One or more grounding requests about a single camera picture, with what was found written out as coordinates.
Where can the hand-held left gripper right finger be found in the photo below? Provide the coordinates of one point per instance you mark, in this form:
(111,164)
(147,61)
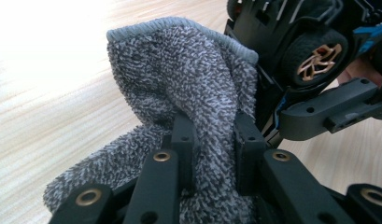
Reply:
(249,155)

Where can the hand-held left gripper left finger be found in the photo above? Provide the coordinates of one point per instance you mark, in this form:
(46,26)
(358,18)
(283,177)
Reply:
(187,155)

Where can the blue toy car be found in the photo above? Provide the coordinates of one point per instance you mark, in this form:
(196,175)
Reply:
(304,28)

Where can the grey terry cloth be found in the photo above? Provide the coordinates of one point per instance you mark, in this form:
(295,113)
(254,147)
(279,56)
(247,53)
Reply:
(179,77)

